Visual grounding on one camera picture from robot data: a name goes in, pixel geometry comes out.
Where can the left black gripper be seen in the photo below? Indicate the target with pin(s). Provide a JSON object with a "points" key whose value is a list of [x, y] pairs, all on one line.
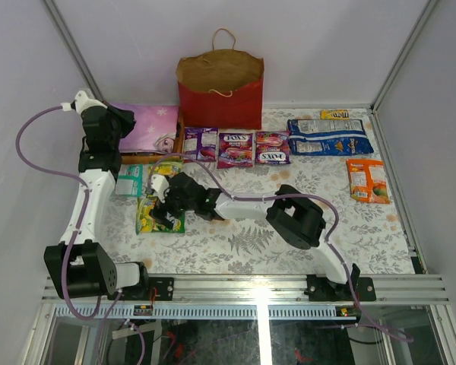
{"points": [[122, 119]]}

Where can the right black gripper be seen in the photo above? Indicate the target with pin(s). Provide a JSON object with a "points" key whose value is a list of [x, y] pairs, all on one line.
{"points": [[160, 214]]}

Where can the teal red snack packet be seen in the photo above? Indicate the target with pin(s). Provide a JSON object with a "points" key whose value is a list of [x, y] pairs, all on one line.
{"points": [[130, 180]]}

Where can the green yellow snack packet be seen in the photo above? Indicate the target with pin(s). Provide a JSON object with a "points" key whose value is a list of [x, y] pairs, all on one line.
{"points": [[164, 168]]}

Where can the purple snack packet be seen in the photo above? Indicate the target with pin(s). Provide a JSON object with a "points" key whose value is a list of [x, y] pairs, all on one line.
{"points": [[201, 143]]}

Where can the red brown paper bag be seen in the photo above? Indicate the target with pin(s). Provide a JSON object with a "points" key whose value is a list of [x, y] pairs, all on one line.
{"points": [[221, 88]]}

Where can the purple Fox's berries packet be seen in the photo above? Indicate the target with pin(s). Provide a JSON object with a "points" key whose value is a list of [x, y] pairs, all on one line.
{"points": [[272, 148]]}

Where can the blue Doritos chip bag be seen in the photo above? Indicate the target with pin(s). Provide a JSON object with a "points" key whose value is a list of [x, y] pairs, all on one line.
{"points": [[328, 137]]}

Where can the yellow M&M candy packet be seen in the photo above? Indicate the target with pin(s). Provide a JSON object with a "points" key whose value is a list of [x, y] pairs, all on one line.
{"points": [[338, 114]]}

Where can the orange snack packet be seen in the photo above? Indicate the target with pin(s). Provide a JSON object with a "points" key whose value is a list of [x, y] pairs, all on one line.
{"points": [[367, 181]]}

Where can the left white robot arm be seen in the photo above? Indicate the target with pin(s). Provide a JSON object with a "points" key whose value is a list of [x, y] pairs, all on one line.
{"points": [[79, 266]]}

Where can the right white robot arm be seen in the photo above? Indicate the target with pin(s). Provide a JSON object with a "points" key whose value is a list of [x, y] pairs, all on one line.
{"points": [[304, 221]]}

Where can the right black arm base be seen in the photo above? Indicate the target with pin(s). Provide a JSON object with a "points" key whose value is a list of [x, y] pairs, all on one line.
{"points": [[320, 289]]}

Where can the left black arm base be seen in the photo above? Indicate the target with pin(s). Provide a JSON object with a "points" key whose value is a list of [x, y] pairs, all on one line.
{"points": [[133, 283]]}

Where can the purple Frozen fabric cloth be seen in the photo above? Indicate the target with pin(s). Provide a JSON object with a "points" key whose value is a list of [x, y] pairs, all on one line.
{"points": [[155, 128]]}

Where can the orange plastic tray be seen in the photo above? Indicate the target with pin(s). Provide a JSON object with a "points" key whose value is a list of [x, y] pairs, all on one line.
{"points": [[148, 157]]}

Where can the floral patterned table mat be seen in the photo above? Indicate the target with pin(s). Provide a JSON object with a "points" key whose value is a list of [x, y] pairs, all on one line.
{"points": [[368, 234]]}

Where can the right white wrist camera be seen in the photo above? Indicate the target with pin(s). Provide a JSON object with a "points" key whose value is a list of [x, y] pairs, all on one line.
{"points": [[159, 184]]}

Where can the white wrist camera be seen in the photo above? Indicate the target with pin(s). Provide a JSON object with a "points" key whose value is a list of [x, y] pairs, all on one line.
{"points": [[83, 100], [159, 184]]}

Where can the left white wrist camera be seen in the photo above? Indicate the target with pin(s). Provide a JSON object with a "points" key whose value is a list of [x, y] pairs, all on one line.
{"points": [[83, 100]]}

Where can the aluminium front rail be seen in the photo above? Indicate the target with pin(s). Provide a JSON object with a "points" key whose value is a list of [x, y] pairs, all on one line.
{"points": [[279, 289]]}

